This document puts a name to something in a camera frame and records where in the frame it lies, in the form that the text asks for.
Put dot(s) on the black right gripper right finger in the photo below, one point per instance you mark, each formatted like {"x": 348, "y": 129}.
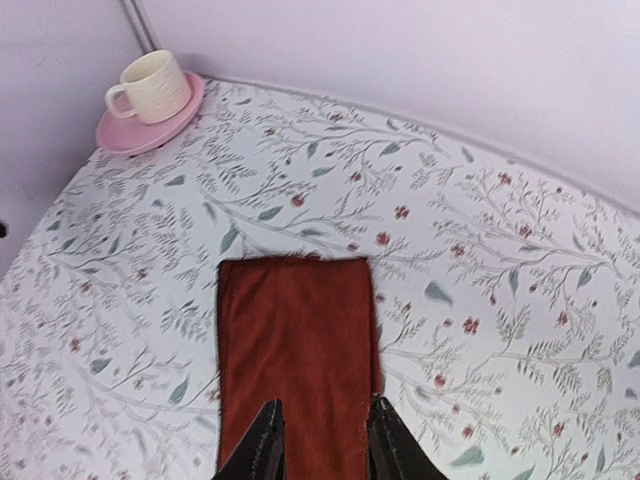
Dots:
{"x": 393, "y": 452}

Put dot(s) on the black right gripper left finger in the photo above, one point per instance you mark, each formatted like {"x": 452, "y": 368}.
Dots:
{"x": 260, "y": 454}

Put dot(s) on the dark red towel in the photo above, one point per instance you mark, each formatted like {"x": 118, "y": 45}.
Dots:
{"x": 301, "y": 330}

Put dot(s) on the pink saucer plate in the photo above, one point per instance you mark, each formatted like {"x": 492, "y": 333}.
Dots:
{"x": 129, "y": 137}

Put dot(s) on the cream ribbed mug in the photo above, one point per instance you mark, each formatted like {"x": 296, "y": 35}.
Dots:
{"x": 152, "y": 88}

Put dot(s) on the left aluminium frame post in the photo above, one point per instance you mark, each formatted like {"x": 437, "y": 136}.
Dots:
{"x": 138, "y": 19}

